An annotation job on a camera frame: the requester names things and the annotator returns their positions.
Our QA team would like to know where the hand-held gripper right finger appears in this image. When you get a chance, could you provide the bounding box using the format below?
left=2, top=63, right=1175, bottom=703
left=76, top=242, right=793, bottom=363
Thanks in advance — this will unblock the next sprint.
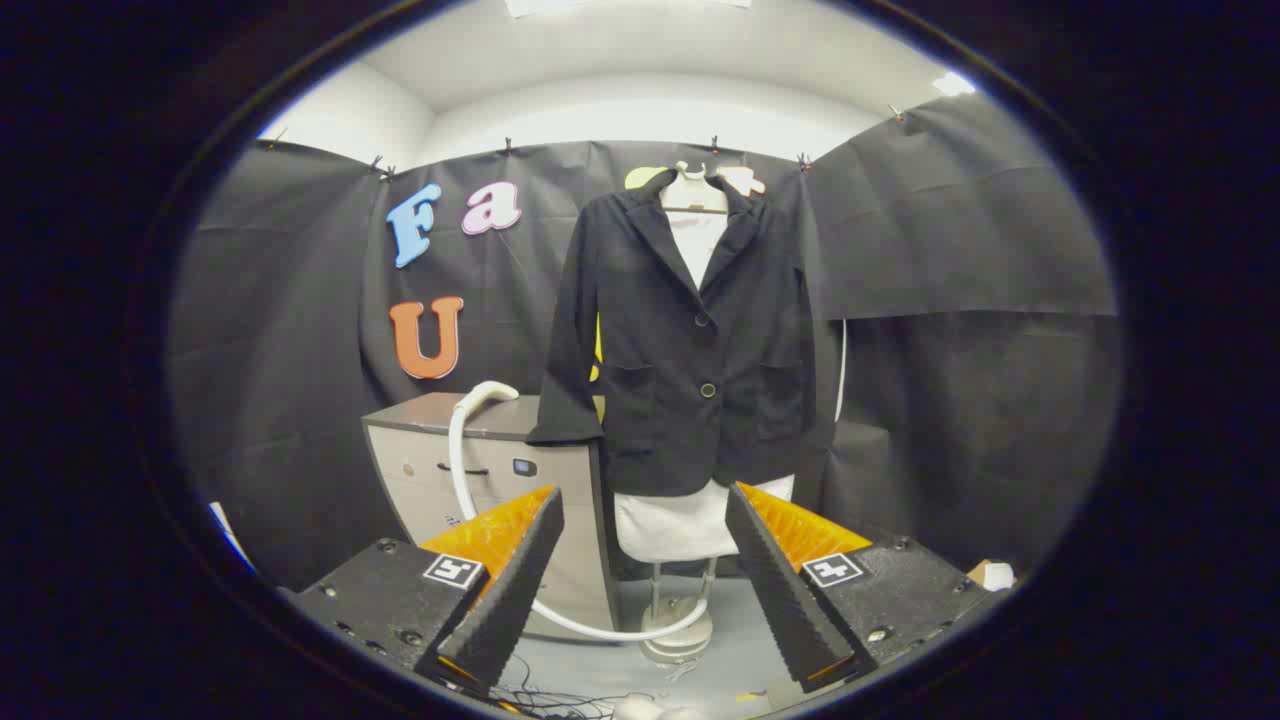
left=725, top=481, right=1006, bottom=696

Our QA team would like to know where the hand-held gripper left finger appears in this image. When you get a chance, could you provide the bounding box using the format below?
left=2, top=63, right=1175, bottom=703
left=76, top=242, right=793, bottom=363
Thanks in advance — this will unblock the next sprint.
left=290, top=486, right=566, bottom=701

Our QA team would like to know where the white garment steamer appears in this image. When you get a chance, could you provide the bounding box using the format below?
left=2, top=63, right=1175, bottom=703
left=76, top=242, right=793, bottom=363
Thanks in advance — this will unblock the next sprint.
left=447, top=380, right=713, bottom=643

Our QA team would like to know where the black jacket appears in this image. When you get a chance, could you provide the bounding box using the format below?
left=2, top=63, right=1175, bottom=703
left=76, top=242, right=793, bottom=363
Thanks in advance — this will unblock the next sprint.
left=526, top=172, right=819, bottom=498

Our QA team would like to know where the white mannequin torso on stand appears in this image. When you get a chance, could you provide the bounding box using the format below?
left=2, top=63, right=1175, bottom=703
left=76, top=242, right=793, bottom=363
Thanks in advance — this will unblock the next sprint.
left=612, top=160, right=796, bottom=666

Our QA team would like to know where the grey cabinet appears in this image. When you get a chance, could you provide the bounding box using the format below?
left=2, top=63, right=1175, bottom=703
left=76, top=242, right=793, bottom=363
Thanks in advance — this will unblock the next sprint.
left=362, top=392, right=621, bottom=641

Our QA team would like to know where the white paper sheet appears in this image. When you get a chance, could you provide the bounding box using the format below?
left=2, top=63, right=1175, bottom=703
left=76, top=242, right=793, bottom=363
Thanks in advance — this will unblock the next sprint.
left=208, top=500, right=251, bottom=571

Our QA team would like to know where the black backdrop cloth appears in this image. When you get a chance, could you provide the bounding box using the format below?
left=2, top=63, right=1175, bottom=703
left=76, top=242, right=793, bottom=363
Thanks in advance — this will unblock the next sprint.
left=170, top=92, right=1121, bottom=591

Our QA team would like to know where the tangle of black cables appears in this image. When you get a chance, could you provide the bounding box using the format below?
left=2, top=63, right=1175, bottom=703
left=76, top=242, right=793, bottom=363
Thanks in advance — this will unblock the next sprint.
left=495, top=655, right=641, bottom=719

